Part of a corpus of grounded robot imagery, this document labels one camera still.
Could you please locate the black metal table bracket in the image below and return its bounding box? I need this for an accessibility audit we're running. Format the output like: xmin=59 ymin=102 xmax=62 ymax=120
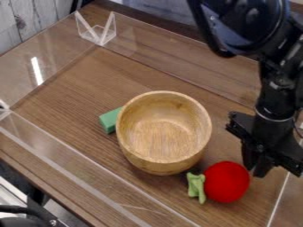
xmin=27 ymin=198 xmax=70 ymax=227

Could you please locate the black cable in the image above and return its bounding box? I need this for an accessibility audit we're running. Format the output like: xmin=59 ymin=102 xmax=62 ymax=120
xmin=0 ymin=204 xmax=52 ymax=223

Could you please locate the red plush fruit green stem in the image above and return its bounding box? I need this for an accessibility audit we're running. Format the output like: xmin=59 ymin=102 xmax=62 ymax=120
xmin=186 ymin=161 xmax=250 ymax=204

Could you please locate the clear acrylic front wall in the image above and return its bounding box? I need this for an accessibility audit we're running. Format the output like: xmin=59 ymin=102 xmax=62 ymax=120
xmin=0 ymin=109 xmax=200 ymax=227

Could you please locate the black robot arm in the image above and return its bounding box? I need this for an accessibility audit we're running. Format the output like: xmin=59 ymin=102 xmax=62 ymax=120
xmin=187 ymin=0 xmax=303 ymax=177

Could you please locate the clear acrylic corner bracket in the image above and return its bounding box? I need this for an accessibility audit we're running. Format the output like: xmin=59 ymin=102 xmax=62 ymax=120
xmin=75 ymin=12 xmax=116 ymax=46

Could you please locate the green rectangular block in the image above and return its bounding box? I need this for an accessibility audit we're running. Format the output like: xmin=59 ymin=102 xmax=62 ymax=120
xmin=99 ymin=107 xmax=120 ymax=134

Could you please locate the wooden bowl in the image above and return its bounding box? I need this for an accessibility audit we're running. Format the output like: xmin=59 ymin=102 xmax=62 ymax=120
xmin=116 ymin=90 xmax=212 ymax=176

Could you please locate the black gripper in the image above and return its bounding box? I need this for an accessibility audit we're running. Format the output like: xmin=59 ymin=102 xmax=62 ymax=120
xmin=226 ymin=112 xmax=303 ymax=178

